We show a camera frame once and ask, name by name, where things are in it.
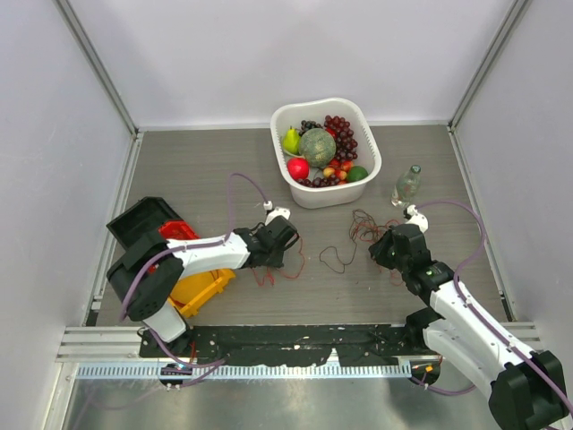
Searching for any black plastic bin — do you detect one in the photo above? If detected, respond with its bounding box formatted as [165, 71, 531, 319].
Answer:
[107, 196, 182, 250]

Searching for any slotted cable duct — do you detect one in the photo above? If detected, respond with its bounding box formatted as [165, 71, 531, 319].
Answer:
[76, 361, 412, 380]

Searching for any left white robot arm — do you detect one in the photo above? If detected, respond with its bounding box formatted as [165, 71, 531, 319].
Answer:
[107, 215, 300, 357]

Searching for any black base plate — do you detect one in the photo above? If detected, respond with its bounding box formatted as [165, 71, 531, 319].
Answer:
[167, 323, 435, 367]

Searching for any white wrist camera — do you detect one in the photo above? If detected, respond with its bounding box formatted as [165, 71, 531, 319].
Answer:
[262, 201, 291, 226]
[403, 204, 429, 233]

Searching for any cherry cluster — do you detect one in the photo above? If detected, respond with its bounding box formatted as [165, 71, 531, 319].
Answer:
[296, 159, 354, 188]

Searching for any white plastic fruit basket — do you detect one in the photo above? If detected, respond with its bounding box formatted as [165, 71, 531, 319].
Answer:
[270, 98, 382, 209]

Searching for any green yellow pear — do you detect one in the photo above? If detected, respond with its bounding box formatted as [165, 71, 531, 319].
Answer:
[282, 128, 301, 156]

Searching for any red grape bunch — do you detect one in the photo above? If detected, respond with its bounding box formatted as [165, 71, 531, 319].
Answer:
[323, 116, 358, 161]

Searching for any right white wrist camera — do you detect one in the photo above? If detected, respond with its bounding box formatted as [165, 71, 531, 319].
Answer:
[403, 204, 429, 233]

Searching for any dark grape bunch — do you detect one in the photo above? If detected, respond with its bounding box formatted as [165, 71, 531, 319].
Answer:
[298, 120, 322, 136]

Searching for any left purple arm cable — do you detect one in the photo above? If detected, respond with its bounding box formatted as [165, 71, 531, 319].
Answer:
[119, 173, 274, 389]

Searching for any red apple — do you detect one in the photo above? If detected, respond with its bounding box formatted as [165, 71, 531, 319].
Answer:
[286, 158, 310, 181]

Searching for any green lime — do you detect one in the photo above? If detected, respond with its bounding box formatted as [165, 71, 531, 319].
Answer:
[346, 166, 369, 183]

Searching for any yellow plastic bin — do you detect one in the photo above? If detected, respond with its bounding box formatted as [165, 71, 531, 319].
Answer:
[168, 269, 235, 318]

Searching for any clear glass bottle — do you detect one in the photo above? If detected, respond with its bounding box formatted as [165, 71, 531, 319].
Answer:
[390, 165, 422, 208]

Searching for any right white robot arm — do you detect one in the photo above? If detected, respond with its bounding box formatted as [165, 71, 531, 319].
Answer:
[369, 223, 572, 429]

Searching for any red plastic bin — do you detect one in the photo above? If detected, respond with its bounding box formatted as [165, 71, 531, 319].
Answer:
[150, 220, 201, 274]

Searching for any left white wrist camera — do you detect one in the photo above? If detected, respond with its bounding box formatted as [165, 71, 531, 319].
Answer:
[262, 201, 291, 226]

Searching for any green netted melon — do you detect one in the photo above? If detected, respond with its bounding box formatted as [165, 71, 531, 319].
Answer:
[299, 128, 336, 168]

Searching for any brown wire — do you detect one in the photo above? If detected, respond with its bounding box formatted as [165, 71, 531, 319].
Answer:
[318, 209, 381, 274]

